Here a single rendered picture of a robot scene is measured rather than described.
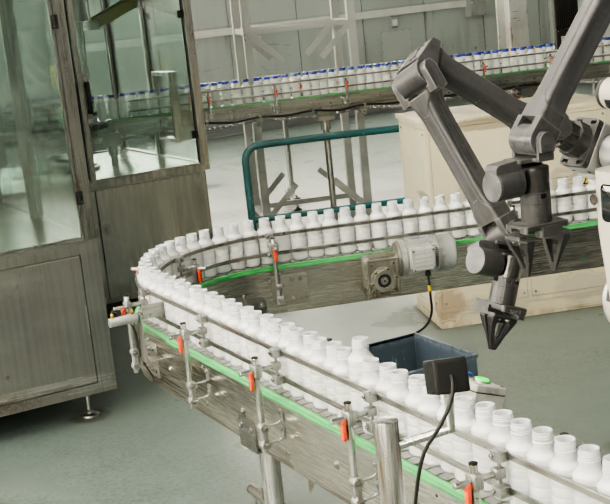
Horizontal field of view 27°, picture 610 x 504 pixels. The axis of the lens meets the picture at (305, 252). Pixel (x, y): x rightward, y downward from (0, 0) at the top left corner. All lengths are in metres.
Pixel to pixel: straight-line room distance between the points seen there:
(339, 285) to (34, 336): 1.96
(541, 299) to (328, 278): 2.91
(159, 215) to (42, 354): 2.36
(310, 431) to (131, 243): 5.32
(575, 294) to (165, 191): 2.72
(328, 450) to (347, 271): 1.75
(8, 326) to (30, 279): 0.24
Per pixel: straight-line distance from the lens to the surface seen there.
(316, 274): 4.55
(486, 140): 7.03
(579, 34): 2.41
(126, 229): 8.16
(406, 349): 3.68
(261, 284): 4.52
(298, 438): 3.03
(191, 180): 8.29
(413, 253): 4.44
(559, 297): 7.34
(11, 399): 6.10
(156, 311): 3.78
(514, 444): 2.30
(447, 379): 1.64
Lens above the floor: 1.96
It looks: 12 degrees down
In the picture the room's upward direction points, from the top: 6 degrees counter-clockwise
